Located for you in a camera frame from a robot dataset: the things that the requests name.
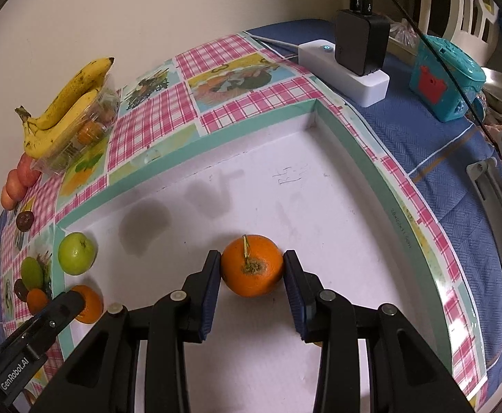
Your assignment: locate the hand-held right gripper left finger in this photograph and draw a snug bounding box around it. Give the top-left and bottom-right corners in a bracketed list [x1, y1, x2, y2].
[64, 250, 222, 413]

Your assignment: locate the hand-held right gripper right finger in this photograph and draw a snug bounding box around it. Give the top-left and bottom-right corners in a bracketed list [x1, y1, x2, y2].
[282, 250, 471, 413]

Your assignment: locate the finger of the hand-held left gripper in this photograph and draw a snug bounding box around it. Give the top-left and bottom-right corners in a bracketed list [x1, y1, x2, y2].
[0, 291, 84, 371]

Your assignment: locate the orange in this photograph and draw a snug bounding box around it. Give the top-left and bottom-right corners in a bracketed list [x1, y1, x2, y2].
[71, 285, 104, 325]
[221, 234, 285, 298]
[26, 288, 50, 316]

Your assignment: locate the large green fruit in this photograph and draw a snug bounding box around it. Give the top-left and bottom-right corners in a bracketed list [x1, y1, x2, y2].
[58, 232, 97, 276]

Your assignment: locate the white tray with teal rim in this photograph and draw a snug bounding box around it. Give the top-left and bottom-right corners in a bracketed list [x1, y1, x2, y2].
[52, 98, 490, 413]

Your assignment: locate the small green fruit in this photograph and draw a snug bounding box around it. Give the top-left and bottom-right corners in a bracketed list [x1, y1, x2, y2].
[21, 257, 45, 290]

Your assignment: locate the pale orange apple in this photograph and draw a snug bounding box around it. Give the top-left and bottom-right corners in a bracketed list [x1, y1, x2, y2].
[0, 185, 16, 211]

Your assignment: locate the red apple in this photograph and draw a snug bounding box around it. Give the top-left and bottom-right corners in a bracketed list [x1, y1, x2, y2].
[19, 155, 42, 187]
[7, 169, 28, 201]

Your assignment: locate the clear plastic container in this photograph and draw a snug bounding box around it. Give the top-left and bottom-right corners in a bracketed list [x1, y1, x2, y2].
[31, 88, 122, 176]

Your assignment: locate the white power strip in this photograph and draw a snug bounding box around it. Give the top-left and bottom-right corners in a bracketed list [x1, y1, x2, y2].
[298, 40, 390, 108]

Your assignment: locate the grey phone stand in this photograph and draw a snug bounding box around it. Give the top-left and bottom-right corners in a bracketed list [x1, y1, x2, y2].
[467, 158, 502, 267]

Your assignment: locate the yellow banana bunch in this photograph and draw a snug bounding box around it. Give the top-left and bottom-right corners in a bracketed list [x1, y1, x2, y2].
[15, 57, 115, 160]

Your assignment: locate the pink checkered printed tablecloth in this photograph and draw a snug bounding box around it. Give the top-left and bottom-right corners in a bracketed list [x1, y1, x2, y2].
[0, 32, 490, 413]

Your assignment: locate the teal toy with red patch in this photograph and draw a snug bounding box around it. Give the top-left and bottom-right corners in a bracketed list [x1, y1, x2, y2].
[409, 34, 487, 122]

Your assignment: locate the black charger block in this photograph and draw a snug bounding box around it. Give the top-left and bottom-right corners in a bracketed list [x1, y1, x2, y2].
[334, 9, 391, 77]

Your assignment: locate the clear plastic bag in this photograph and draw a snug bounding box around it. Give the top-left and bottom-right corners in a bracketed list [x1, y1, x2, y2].
[391, 19, 420, 48]

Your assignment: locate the white plastic chair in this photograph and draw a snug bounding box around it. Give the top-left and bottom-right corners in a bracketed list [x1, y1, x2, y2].
[418, 0, 502, 70]

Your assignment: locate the white power cord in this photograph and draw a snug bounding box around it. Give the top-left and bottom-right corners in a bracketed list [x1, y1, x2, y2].
[246, 30, 303, 59]

